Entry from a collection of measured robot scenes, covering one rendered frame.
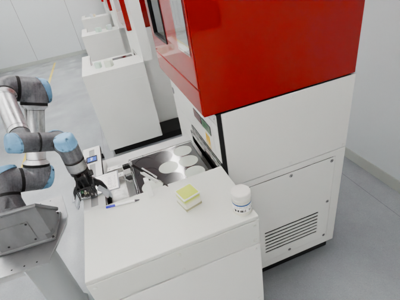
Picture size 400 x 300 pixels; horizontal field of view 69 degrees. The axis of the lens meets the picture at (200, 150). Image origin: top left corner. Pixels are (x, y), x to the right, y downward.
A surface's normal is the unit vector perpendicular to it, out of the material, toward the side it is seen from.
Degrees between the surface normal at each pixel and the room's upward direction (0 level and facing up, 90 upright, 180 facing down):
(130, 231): 0
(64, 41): 90
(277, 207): 90
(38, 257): 0
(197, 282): 90
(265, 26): 90
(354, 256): 0
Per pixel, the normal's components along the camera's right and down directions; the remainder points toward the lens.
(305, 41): 0.33, 0.48
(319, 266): -0.15, -0.83
